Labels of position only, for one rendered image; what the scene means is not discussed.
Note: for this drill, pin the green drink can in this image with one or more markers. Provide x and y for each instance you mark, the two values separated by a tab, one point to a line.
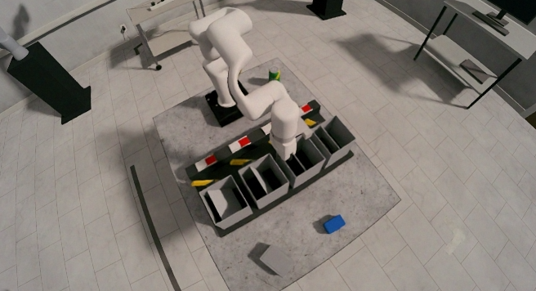
274	73

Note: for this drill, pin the blue plastic box with latch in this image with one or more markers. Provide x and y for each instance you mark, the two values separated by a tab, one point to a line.
334	224

